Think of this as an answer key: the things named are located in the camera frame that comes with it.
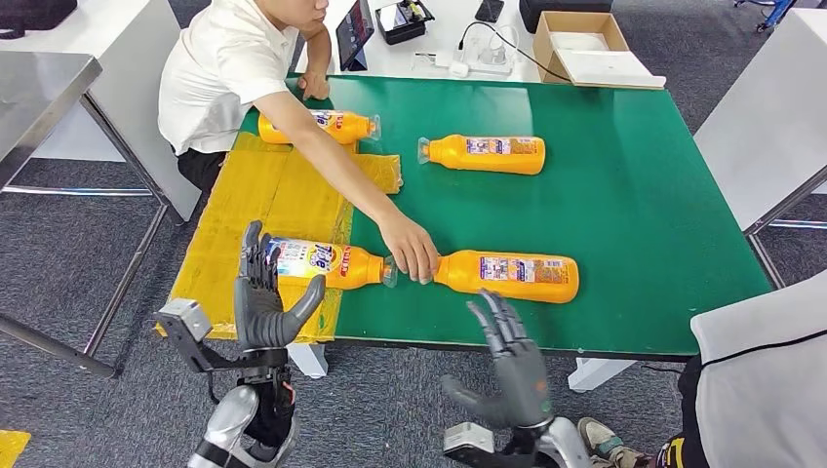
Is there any white table with steel legs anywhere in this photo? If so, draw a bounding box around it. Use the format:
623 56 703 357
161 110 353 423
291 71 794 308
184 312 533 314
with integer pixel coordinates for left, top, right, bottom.
692 6 827 292

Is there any blue metal frame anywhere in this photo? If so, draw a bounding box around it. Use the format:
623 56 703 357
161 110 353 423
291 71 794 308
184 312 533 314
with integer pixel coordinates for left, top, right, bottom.
734 0 799 32

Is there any seated person's right hand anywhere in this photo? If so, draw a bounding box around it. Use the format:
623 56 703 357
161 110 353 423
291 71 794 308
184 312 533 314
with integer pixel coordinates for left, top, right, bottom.
376 210 442 286

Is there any black bag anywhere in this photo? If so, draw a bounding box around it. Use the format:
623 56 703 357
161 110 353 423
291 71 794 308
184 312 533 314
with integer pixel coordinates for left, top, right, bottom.
0 0 80 41

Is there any yellow plastic scrap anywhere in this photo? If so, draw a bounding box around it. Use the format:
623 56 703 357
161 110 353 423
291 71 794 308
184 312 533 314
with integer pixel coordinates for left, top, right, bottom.
0 429 32 468

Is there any black cable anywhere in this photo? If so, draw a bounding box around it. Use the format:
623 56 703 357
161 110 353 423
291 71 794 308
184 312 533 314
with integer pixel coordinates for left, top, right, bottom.
457 20 573 84

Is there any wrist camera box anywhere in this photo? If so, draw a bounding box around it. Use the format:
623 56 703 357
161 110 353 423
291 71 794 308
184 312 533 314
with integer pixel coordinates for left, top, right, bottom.
154 297 215 343
442 422 495 468

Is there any open cardboard box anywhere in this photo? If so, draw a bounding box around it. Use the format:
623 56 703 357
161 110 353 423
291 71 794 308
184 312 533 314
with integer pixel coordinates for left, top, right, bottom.
533 11 667 91

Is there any white box lid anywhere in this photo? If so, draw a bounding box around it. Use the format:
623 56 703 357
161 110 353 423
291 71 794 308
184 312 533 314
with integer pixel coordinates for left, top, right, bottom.
554 49 667 89

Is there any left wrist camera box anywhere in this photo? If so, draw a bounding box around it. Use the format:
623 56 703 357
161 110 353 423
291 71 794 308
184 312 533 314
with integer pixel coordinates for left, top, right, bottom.
154 297 215 343

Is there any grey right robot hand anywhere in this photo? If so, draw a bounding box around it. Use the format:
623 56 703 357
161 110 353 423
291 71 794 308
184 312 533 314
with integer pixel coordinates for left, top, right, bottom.
442 289 556 431

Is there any white charger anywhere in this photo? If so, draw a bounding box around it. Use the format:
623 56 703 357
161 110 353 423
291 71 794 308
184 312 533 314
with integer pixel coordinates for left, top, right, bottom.
433 53 471 79

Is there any standing person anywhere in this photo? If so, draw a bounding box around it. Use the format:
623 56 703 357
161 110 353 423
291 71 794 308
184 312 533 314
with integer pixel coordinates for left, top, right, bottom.
576 271 827 468

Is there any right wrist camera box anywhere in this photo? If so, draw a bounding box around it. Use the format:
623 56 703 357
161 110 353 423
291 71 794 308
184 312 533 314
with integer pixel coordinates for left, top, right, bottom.
442 422 495 468

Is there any orange detergent bottle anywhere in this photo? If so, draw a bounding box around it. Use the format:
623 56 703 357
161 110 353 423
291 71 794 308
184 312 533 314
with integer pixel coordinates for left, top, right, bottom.
416 134 547 176
256 109 382 146
431 250 581 305
265 237 399 292

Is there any white desk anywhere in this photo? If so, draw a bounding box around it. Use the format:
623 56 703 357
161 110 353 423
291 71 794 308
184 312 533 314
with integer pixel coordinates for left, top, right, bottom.
295 0 650 85
0 0 205 224

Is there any seated person's left hand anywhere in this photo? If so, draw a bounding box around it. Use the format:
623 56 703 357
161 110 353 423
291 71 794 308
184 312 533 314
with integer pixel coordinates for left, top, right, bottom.
296 69 332 102

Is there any dark tablet on stand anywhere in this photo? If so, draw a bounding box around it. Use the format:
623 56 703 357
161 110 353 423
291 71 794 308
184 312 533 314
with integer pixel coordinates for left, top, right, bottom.
335 0 376 72

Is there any yellow plastic wrapped sheet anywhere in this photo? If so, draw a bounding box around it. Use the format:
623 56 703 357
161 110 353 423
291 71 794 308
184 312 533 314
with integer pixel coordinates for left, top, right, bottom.
154 132 405 343

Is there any black tray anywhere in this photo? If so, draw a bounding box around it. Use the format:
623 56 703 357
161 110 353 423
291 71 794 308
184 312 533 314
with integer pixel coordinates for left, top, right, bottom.
374 0 436 47

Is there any seated person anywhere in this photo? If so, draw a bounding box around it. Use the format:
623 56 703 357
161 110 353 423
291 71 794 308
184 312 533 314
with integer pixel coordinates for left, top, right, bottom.
156 0 442 286

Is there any white foam insert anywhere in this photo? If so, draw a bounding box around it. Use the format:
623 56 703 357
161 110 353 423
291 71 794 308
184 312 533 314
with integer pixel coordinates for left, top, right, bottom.
551 30 611 53

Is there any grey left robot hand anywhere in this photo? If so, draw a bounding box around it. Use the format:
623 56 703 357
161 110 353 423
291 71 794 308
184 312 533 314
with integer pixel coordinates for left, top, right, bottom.
233 220 327 351

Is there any white table leg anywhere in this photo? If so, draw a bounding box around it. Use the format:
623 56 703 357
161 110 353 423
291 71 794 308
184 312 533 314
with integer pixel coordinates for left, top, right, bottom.
286 342 330 380
567 357 638 393

